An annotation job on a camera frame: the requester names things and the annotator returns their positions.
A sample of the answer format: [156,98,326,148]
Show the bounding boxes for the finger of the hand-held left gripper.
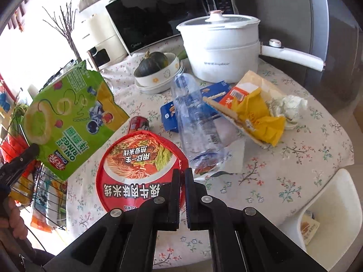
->
[8,144,40,168]

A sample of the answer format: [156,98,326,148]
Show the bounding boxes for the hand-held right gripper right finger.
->
[185,168,327,272]

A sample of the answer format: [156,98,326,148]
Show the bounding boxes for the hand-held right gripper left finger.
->
[42,169,182,272]

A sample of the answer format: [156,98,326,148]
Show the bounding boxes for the green snack bag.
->
[23,59,130,181]

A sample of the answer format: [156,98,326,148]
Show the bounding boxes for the white cloth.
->
[268,95,308,131]

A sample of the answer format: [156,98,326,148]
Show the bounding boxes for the white trash bin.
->
[279,168,363,257]

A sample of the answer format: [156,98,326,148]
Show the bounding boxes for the person's left hand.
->
[7,197,27,237]

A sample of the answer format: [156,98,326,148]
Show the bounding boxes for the red plastic bag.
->
[0,134,30,165]

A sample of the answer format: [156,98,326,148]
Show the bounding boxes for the orange snack packet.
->
[31,204,54,233]

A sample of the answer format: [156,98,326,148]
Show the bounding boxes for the red instant noodle bowl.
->
[96,131,189,213]

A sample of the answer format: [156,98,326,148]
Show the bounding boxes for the clear plastic bottle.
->
[171,73,227,173]

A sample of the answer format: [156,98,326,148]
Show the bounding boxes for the blue snack box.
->
[160,82,229,132]

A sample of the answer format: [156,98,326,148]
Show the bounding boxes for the red soda can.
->
[129,116,150,134]

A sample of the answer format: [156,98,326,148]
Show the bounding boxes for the yellow plastic bag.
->
[237,88,285,145]

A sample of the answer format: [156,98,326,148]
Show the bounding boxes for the red packet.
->
[218,83,253,111]

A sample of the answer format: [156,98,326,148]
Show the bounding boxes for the floral tablecloth table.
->
[55,38,355,272]

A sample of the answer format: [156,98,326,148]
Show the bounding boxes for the white floral bowl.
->
[135,53,180,88]
[135,62,185,95]

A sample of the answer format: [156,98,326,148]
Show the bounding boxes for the pale snack packet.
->
[301,214,319,244]

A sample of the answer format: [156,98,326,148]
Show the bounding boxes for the dry bare branches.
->
[42,0,86,63]

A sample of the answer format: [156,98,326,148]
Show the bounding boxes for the torn brown cardboard mailer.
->
[203,70,287,148]

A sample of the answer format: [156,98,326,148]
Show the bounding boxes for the dark green pumpkin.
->
[134,49,170,78]

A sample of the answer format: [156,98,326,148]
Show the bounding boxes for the white air fryer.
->
[78,14,127,71]

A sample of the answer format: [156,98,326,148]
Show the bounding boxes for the white electric pot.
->
[176,14,325,81]

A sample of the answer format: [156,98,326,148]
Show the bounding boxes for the black microwave oven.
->
[105,0,241,57]

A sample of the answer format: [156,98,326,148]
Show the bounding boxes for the white pot lid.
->
[177,11,260,32]

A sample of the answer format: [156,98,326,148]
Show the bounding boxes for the grey refrigerator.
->
[235,0,361,114]

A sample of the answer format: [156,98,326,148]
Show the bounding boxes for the black wire rack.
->
[0,113,67,230]

